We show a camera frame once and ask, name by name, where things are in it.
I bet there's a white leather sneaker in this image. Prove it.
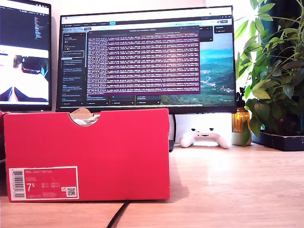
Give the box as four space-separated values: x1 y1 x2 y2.
74 114 101 126

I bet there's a red Nike shoebox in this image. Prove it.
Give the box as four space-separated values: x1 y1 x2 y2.
0 108 171 203

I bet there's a wide black Huawei monitor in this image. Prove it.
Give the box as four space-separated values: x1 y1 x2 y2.
56 6 238 114

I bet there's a white game controller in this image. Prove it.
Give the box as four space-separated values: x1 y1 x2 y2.
179 128 232 150

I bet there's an amber glass pump bottle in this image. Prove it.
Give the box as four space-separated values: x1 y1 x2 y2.
232 86 251 133

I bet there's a pale green pot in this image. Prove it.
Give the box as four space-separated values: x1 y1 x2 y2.
231 132 253 146

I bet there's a green leafy houseplant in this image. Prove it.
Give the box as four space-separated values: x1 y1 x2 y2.
234 0 304 147

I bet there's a dark planter tray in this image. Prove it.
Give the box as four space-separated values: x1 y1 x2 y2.
251 131 304 152

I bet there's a narrow black computer monitor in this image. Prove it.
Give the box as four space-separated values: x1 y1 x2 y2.
0 0 52 112

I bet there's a black table cable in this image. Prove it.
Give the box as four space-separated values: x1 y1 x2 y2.
106 200 131 228

